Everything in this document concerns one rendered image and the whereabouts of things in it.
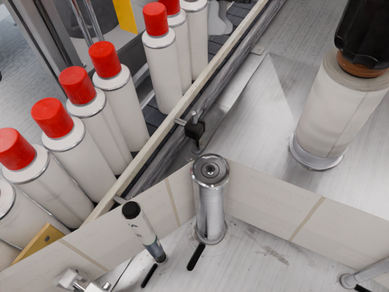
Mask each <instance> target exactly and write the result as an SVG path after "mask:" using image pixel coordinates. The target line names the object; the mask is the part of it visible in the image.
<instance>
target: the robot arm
mask: <svg viewBox="0 0 389 292"><path fill-rule="evenodd" d="M224 1H227V2H232V3H233V2H237V3H243V4H248V3H250V4H251V2H252V0H207V25H208V41H209V38H210V36H211V35H223V34H229V33H231V32H232V29H233V24H232V23H231V22H230V21H229V20H228V19H227V18H226V11H227V4H226V3H225V2H224ZM53 2H54V5H55V7H56V9H57V11H58V13H59V15H60V17H61V19H62V21H63V24H64V26H65V28H66V30H67V32H68V35H69V36H70V37H72V38H78V39H84V36H83V34H82V31H81V29H80V26H79V24H78V21H77V19H76V17H75V15H74V12H73V10H72V8H71V5H70V3H69V0H53ZM77 3H78V5H79V8H80V11H81V12H82V15H83V18H84V20H85V23H86V25H87V28H88V30H89V33H90V35H91V38H95V37H97V36H96V33H95V30H94V28H93V25H92V23H91V20H90V17H89V15H88V12H87V10H86V7H85V4H84V1H83V0H77ZM91 3H92V6H93V9H94V11H95V14H96V17H97V20H98V23H99V25H100V28H101V31H102V34H103V35H104V34H106V33H108V32H110V31H111V30H113V29H114V28H115V27H116V26H117V25H118V24H119V21H118V17H117V15H116V11H115V7H114V5H113V1H112V0H91Z"/></svg>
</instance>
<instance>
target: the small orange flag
mask: <svg viewBox="0 0 389 292"><path fill-rule="evenodd" d="M112 1H113V5H114V7H115V11H116V15H117V17H118V21H119V25H120V29H122V30H125V31H128V32H132V33H133V34H137V35H138V31H137V26H136V23H135V19H134V14H133V10H132V7H131V2H130V0H112Z"/></svg>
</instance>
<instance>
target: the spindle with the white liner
mask: <svg viewBox="0 0 389 292"><path fill-rule="evenodd" d="M334 43H335V47H334V48H332V49H331V50H329V51H328V52H327V53H326V54H325V56H324V58H323V60H322V63H321V66H320V69H319V71H318V74H317V76H316V78H315V80H314V83H313V86H312V88H311V91H310V94H309V96H308V98H307V100H306V103H305V105H304V109H303V111H302V114H301V116H300V118H299V122H298V123H297V124H296V126H295V129H294V132H293V133H292V135H291V138H290V140H289V148H290V150H291V153H292V155H293V156H294V157H295V159H296V160H297V161H299V162H300V163H301V164H303V165H305V166H307V167H310V168H312V169H319V170H323V169H329V168H332V167H334V166H336V165H337V164H338V163H339V162H340V161H341V159H342V157H343V154H344V153H345V152H346V151H347V150H348V148H349V145H350V143H351V142H352V141H353V139H354V138H355V136H356V135H357V133H358V132H359V130H360V129H361V128H362V127H363V125H364V124H365V122H366V121H367V120H368V118H369V117H370V115H371V113H372V112H373V111H374V110H375V108H376V107H377V106H378V105H379V103H380V102H381V100H382V98H383V97H384V95H385V94H386V93H387V91H388V90H389V0H348V1H347V4H346V7H345V8H344V11H343V14H342V16H341V18H340V21H339V23H338V26H337V29H336V31H335V35H334Z"/></svg>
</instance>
